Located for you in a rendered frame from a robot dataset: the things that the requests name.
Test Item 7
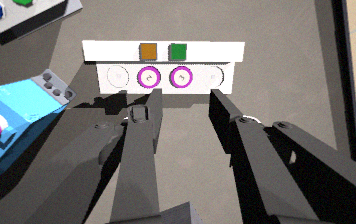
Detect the dark grey table edge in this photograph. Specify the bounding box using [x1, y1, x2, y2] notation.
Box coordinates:
[334, 0, 356, 161]

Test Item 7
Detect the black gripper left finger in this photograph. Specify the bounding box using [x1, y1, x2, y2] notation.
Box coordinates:
[0, 88, 163, 224]

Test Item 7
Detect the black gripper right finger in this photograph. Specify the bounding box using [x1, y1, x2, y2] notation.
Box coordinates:
[208, 89, 356, 224]

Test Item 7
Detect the white tray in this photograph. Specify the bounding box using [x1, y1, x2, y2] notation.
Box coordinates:
[82, 41, 245, 94]

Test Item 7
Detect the magenta round cap with white number 2 top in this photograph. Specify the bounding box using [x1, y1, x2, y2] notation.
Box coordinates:
[138, 66, 160, 88]

